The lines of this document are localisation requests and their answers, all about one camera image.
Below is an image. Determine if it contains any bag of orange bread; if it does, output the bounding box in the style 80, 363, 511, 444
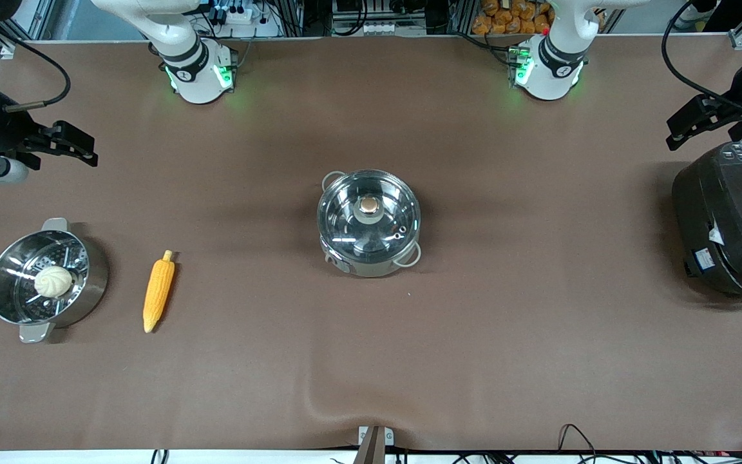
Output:
471, 0, 555, 36

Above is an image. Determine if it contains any glass pot lid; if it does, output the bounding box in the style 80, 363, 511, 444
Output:
318, 169, 422, 262

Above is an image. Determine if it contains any yellow corn cob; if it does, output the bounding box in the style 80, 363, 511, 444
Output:
142, 250, 176, 334

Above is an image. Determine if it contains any steel cooking pot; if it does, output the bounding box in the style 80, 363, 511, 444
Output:
318, 169, 423, 279

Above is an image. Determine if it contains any thin black cable loop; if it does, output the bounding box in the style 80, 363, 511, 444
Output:
558, 423, 597, 461

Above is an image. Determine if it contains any brown table cover mat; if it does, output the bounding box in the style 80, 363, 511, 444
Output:
0, 34, 742, 452

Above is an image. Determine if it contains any white power strip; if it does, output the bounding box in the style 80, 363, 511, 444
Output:
359, 21, 412, 37
210, 0, 281, 38

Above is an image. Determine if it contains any steel steamer pot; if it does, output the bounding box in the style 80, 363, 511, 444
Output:
0, 218, 109, 344

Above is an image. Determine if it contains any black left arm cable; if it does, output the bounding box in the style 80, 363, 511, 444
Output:
661, 0, 742, 113

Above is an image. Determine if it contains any grey sneaker shoe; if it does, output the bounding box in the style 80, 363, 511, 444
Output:
671, 5, 710, 32

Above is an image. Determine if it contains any black rice cooker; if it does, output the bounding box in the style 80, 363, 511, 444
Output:
671, 139, 742, 305

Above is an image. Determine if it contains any white steamed bun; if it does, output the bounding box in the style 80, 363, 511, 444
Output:
34, 266, 74, 299

